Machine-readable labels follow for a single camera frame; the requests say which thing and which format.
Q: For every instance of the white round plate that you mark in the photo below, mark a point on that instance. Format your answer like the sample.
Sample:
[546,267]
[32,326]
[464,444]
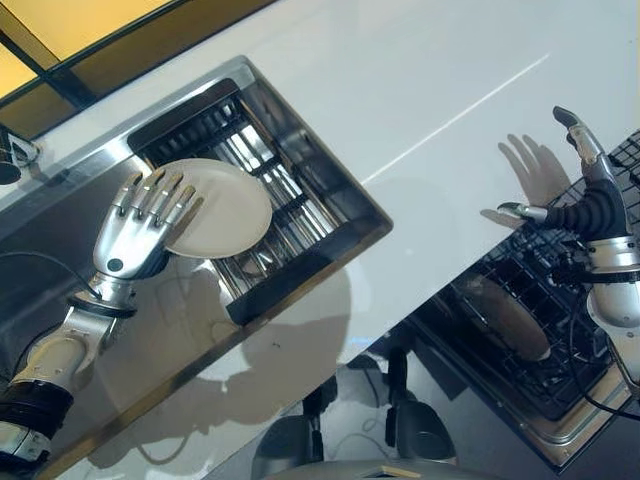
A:
[220,207]

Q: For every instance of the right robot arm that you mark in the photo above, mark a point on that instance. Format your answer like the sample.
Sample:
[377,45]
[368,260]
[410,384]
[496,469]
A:
[614,295]

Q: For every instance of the black dish drying rack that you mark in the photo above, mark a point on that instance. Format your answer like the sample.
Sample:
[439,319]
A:
[240,195]

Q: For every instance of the stainless steel sink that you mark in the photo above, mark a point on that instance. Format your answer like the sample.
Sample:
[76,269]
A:
[75,210]

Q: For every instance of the robot legs and feet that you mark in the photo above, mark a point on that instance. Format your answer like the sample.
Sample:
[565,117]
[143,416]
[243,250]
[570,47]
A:
[360,420]

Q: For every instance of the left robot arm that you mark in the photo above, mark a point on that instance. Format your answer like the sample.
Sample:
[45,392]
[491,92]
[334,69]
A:
[55,350]

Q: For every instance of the brown plate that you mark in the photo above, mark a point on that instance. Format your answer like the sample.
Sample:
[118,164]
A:
[510,320]

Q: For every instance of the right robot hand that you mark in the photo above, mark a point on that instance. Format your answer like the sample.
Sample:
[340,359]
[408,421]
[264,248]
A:
[595,200]

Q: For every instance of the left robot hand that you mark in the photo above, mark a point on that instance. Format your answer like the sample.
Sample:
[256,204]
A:
[131,239]

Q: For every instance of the window with black frame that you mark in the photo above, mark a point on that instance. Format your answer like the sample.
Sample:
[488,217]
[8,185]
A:
[75,45]

